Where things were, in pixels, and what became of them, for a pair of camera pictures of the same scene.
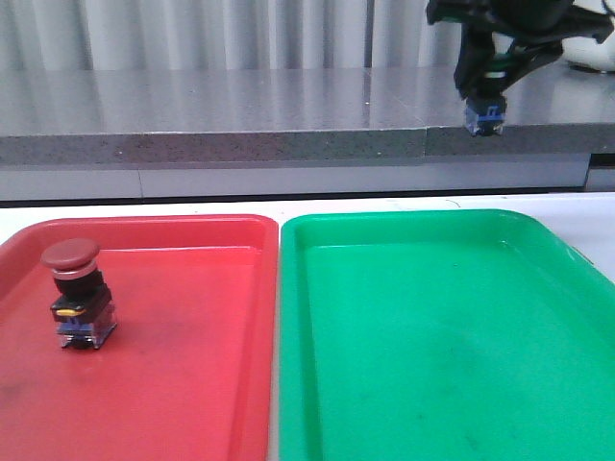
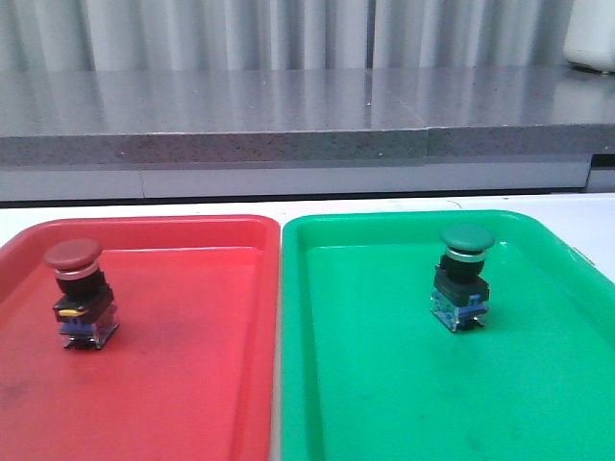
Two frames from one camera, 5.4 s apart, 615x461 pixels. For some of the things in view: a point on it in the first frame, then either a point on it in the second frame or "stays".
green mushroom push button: x=485 y=104 → x=461 y=294
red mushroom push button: x=83 y=305 stays
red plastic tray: x=188 y=372 stays
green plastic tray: x=440 y=335 stays
